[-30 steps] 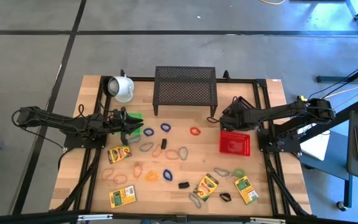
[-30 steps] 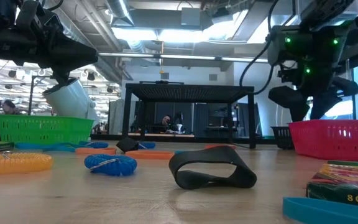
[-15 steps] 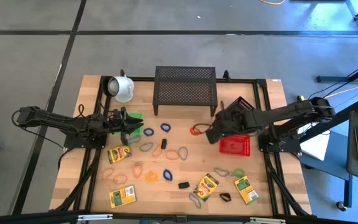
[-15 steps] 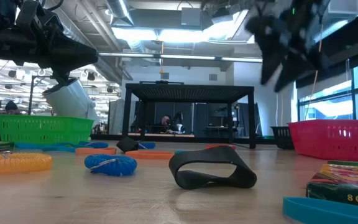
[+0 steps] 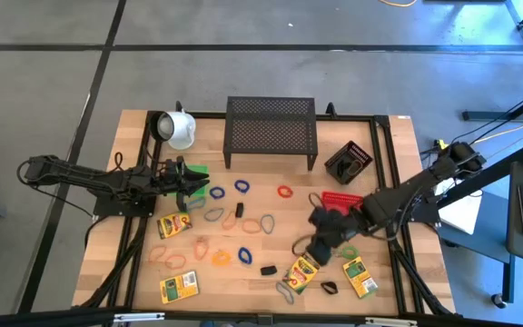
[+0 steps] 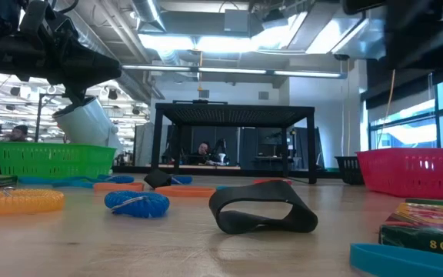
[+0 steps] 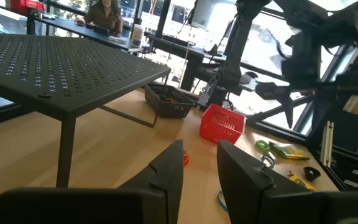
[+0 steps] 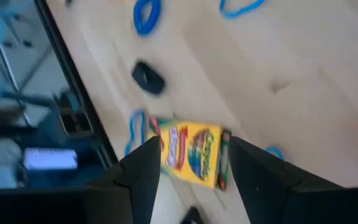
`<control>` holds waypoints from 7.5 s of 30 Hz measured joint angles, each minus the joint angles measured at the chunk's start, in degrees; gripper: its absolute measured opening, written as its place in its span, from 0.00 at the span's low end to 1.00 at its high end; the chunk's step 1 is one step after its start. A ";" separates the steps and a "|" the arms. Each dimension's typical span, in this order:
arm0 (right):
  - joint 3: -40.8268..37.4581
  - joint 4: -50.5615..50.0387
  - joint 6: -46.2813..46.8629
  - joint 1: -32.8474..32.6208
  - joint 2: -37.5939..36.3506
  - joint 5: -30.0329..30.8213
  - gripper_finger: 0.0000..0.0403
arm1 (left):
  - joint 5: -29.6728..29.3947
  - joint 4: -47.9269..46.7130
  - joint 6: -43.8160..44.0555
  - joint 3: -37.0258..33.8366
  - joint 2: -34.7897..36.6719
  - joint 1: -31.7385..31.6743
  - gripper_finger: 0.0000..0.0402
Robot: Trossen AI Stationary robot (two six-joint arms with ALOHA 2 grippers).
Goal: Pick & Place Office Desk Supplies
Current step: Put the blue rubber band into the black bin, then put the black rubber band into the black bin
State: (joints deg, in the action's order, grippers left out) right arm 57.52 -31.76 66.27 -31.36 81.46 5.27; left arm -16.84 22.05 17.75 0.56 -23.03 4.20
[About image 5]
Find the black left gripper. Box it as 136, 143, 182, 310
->
152, 155, 212, 213

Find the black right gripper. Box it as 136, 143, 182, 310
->
307, 206, 367, 268

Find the yellow green crayon box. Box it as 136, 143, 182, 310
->
342, 256, 379, 300
159, 270, 200, 304
156, 212, 193, 240
282, 253, 321, 295

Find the yellow coil wristband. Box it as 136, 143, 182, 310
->
211, 250, 232, 267

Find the green plastic basket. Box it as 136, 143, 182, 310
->
187, 163, 210, 200

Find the white tilted bucket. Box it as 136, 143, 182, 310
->
155, 108, 198, 151

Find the red plastic basket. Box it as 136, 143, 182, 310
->
320, 191, 365, 217

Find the black mesh shelf riser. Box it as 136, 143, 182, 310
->
222, 95, 320, 172

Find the black plastic basket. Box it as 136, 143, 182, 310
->
323, 140, 375, 185

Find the white sheet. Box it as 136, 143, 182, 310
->
438, 179, 483, 235

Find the grey side table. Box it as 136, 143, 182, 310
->
436, 144, 523, 305

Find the black floor bar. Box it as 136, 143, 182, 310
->
461, 110, 523, 122

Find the silver metal bracket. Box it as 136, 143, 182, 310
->
364, 316, 419, 327
113, 312, 166, 323

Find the yellow floor cable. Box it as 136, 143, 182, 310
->
376, 0, 419, 8

